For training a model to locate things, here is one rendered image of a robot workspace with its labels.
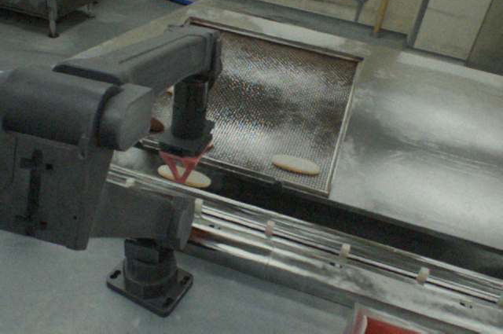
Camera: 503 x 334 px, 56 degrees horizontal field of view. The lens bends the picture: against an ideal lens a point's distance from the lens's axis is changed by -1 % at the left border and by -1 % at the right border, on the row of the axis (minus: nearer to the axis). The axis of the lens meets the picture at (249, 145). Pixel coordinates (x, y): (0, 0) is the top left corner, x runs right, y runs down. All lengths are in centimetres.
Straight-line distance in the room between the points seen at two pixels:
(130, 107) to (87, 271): 53
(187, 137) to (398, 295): 43
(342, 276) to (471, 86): 71
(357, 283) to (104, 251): 43
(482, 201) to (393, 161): 19
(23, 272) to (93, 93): 55
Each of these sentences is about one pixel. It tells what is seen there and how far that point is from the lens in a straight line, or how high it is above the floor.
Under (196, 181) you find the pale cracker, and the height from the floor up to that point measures 93.
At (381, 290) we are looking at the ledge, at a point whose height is 86.
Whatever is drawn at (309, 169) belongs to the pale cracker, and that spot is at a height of 91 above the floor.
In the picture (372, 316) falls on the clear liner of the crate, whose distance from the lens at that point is 72.
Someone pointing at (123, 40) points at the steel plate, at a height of 82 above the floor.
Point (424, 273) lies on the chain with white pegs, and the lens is 89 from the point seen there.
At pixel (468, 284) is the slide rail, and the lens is 95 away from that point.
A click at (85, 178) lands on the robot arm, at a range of 36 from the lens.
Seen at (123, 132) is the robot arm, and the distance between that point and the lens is 36.
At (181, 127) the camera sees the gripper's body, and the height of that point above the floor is 104.
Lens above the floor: 147
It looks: 35 degrees down
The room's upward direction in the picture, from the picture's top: 9 degrees clockwise
